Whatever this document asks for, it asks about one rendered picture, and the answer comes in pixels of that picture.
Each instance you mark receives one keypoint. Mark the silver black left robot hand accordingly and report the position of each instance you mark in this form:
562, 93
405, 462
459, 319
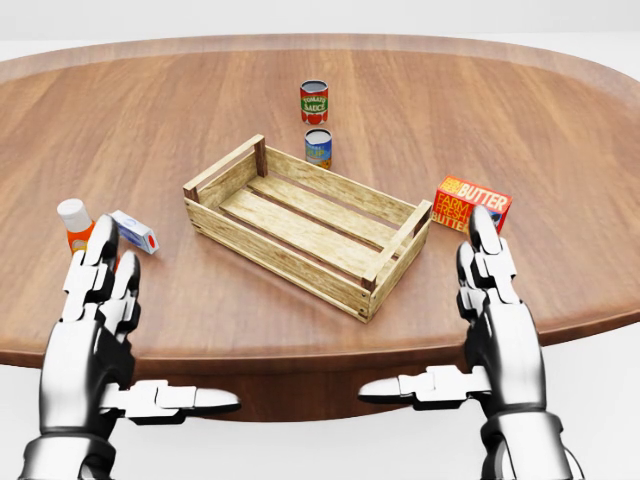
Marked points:
75, 360

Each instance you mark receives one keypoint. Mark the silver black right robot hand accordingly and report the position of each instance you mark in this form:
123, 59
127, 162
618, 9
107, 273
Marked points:
510, 350

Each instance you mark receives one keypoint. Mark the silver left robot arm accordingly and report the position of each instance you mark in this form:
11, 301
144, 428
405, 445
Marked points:
55, 457

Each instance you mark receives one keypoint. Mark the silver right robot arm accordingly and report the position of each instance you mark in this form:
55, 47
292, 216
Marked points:
530, 447

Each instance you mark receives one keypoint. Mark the red butter box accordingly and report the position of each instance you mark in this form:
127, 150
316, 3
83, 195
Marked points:
462, 202

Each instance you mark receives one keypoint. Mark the wooden slat tray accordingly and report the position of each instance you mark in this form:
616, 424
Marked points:
305, 235

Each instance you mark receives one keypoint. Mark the orange bottle with white cap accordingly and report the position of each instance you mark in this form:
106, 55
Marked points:
76, 225

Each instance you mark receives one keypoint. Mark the small white blue box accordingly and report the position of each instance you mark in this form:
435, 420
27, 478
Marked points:
137, 232

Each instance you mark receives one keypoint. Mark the blue soup tin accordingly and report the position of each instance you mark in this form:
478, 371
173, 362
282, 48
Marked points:
318, 149

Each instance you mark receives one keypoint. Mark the red tomato sauce tin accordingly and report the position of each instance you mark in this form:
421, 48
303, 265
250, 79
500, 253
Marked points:
314, 102

